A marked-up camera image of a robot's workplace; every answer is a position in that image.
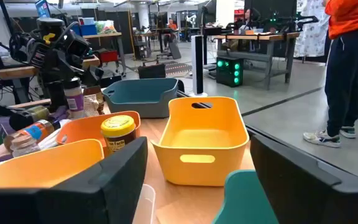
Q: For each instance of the wooden table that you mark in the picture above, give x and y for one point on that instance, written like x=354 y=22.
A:
x=104 y=35
x=14 y=72

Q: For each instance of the black case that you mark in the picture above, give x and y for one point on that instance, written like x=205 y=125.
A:
x=151 y=71

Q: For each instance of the green spice jar black cap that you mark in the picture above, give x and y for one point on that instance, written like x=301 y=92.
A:
x=33 y=114

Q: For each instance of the large yellow plastic bin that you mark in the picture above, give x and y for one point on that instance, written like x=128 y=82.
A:
x=197 y=171

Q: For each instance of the blue crate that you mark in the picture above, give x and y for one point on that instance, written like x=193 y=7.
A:
x=87 y=30

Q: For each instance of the white tower fan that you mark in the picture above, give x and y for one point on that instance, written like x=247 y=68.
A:
x=194 y=62

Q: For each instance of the small orange plastic bin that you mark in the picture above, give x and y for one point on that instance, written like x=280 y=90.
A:
x=82 y=127

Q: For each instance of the small clear spice jar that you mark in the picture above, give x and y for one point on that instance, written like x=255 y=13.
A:
x=23 y=146

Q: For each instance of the dark blue plastic bin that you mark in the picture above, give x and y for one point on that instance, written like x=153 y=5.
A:
x=141 y=99

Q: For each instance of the colourful bag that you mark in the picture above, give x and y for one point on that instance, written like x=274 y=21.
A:
x=106 y=27

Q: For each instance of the white box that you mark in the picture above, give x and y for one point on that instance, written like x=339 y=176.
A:
x=86 y=21

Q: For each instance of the black lid spice jar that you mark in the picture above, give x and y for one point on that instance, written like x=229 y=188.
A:
x=74 y=102

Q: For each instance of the orange spice jar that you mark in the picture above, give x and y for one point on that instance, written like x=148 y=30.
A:
x=34 y=131

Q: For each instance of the small clear plastic bin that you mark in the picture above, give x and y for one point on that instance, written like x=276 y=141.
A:
x=146 y=202

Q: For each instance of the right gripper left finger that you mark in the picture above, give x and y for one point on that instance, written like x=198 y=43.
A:
x=73 y=205

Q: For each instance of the white patterned curtain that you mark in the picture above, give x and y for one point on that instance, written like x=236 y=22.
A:
x=311 y=31

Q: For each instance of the red box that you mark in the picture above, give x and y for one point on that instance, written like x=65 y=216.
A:
x=108 y=56

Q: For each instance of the small yellow plastic bin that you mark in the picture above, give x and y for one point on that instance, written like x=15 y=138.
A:
x=42 y=165

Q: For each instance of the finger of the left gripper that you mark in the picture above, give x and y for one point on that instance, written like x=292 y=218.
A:
x=92 y=76
x=56 y=95

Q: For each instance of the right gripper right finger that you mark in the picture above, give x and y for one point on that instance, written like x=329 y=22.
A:
x=315 y=199

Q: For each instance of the person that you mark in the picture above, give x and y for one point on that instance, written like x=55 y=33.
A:
x=249 y=17
x=172 y=25
x=343 y=77

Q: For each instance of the amber spice jar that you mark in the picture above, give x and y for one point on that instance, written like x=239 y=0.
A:
x=92 y=104

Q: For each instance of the wooden workbench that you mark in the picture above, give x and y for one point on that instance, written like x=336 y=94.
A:
x=259 y=37

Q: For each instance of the yellow lid spice jar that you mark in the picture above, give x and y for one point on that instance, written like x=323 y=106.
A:
x=118 y=127

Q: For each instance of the purple cloth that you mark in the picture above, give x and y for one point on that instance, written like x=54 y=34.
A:
x=59 y=113

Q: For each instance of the teal green plastic bin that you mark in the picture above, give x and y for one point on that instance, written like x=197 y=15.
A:
x=244 y=202

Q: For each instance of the computer with green fans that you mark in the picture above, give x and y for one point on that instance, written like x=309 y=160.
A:
x=228 y=74

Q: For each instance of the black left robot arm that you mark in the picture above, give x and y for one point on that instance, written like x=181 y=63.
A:
x=50 y=25

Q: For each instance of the white cloth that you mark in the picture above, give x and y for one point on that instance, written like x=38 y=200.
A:
x=50 y=141

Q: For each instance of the laptop screen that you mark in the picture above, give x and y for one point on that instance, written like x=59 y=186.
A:
x=43 y=8

